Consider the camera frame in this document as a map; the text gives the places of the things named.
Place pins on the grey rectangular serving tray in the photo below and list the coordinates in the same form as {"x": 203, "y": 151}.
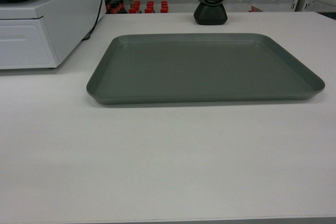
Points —
{"x": 176, "y": 68}

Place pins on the white cash drawer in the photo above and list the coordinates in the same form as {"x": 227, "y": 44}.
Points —
{"x": 43, "y": 33}

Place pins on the red cap bottle group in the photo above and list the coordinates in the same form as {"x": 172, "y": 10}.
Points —
{"x": 120, "y": 7}

